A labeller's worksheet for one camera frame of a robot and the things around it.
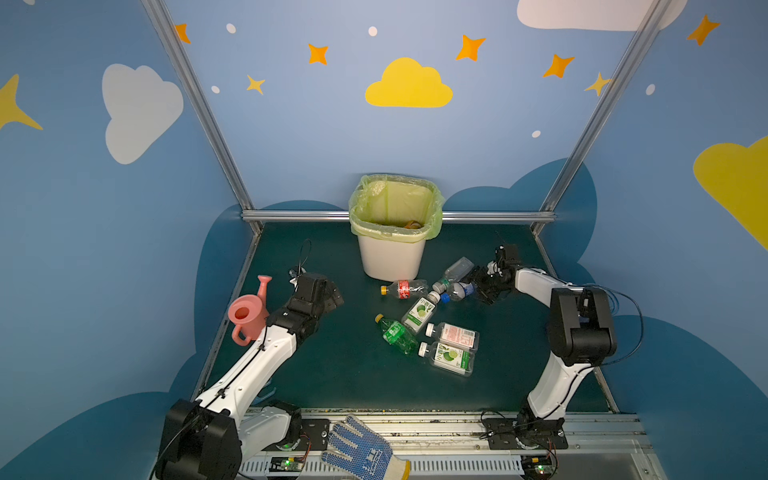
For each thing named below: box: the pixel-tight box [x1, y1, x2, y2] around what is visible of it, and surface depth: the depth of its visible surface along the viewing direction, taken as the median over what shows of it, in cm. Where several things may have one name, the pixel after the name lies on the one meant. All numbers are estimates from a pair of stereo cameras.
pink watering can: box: [228, 275, 272, 346], surface depth 86 cm
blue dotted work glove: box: [322, 415, 411, 480], surface depth 73 cm
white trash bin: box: [357, 235, 427, 282], surface depth 98 cm
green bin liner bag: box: [348, 174, 445, 243], surface depth 97 cm
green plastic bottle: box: [375, 313, 420, 355], surface depth 91 cm
